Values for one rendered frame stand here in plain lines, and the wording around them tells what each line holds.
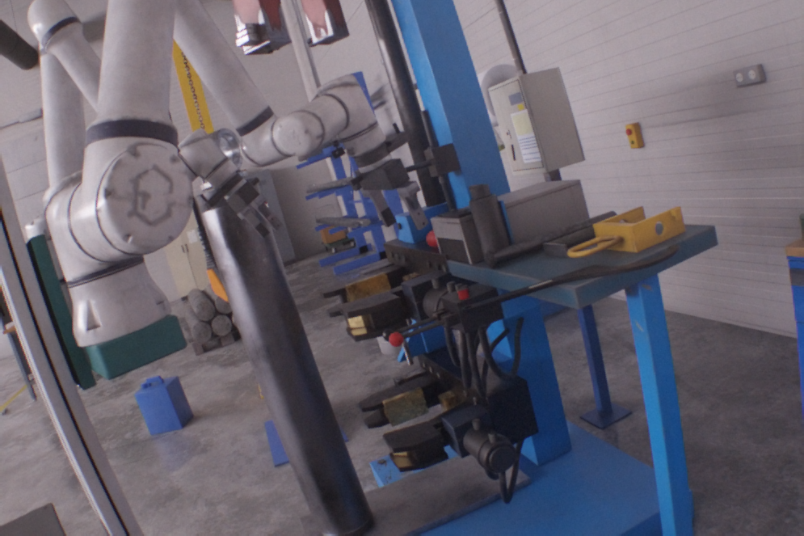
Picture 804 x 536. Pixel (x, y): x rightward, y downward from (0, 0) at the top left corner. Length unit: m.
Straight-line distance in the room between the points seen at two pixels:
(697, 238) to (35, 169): 12.68
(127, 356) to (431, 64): 1.47
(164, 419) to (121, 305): 3.66
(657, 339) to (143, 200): 1.07
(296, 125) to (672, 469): 1.16
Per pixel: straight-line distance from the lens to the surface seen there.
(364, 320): 1.92
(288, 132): 1.19
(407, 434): 2.06
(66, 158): 1.73
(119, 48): 1.00
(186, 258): 12.16
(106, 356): 1.04
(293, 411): 2.08
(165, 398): 4.61
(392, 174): 1.28
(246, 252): 1.96
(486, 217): 1.60
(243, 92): 1.28
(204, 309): 6.72
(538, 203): 1.76
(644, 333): 1.39
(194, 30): 1.27
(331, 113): 1.22
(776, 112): 3.05
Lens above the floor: 1.39
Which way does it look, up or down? 8 degrees down
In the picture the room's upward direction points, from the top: 17 degrees counter-clockwise
